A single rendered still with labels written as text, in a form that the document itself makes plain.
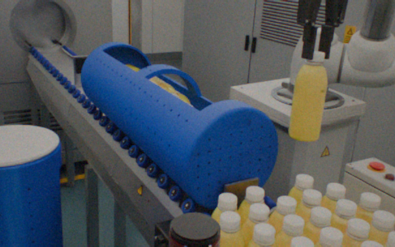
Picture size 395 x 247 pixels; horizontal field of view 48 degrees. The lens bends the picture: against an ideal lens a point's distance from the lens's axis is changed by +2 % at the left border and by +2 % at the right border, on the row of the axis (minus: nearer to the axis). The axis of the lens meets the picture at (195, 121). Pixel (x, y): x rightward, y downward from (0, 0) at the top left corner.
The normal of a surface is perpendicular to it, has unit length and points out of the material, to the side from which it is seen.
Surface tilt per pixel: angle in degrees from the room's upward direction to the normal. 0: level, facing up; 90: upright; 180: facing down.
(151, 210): 71
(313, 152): 90
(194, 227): 0
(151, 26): 90
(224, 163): 90
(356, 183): 90
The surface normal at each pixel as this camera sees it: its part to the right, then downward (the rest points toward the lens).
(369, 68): -0.28, 0.58
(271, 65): -0.85, 0.15
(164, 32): 0.52, 0.33
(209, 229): 0.05, -0.94
